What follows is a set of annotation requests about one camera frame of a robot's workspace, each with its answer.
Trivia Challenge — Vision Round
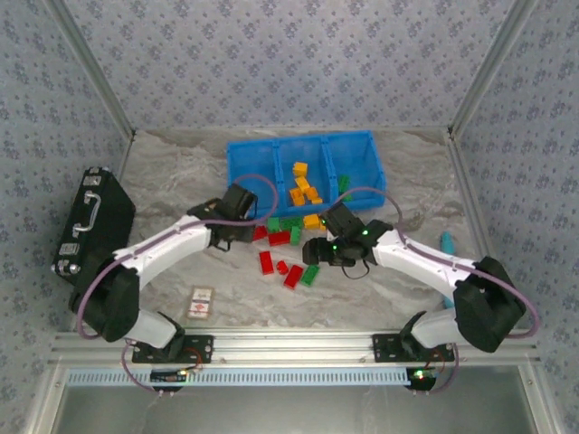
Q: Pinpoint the small red-white card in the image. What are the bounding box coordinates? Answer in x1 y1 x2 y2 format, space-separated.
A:
185 285 216 321

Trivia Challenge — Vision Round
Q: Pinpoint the light blue plastic tool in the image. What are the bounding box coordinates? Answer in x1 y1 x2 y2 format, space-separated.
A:
441 231 457 311

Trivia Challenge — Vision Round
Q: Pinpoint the black hard carrying case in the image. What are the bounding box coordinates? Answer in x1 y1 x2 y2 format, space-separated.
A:
51 166 138 287

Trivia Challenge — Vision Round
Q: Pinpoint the small circuit board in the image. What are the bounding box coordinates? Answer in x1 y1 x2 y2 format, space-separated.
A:
151 369 189 383
405 368 440 385

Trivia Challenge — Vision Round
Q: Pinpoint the aluminium mounting rail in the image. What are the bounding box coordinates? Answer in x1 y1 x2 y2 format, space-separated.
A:
47 328 542 368

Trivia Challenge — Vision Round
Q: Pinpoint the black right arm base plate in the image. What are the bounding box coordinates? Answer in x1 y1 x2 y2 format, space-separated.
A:
372 333 456 363

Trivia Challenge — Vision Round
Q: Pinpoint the slotted cable duct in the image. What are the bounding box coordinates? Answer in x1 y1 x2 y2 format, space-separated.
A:
65 366 420 388

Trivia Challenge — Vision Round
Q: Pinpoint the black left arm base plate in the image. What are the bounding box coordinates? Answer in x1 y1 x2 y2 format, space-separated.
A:
131 334 214 364

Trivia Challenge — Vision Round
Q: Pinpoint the aluminium side rail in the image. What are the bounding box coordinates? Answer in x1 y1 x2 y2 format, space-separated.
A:
115 129 138 186
445 128 519 329

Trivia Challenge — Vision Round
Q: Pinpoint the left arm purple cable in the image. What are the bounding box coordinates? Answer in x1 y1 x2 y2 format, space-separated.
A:
76 174 280 397

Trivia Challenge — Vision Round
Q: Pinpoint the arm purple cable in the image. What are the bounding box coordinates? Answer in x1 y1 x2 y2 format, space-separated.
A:
334 187 542 397
76 174 280 397

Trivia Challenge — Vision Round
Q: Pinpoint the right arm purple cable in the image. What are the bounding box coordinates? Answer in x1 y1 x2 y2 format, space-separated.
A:
334 187 542 397

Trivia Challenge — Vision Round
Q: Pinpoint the aluminium frame post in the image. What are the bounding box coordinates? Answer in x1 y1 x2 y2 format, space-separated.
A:
517 363 560 434
44 0 138 139
24 365 69 434
446 0 542 139

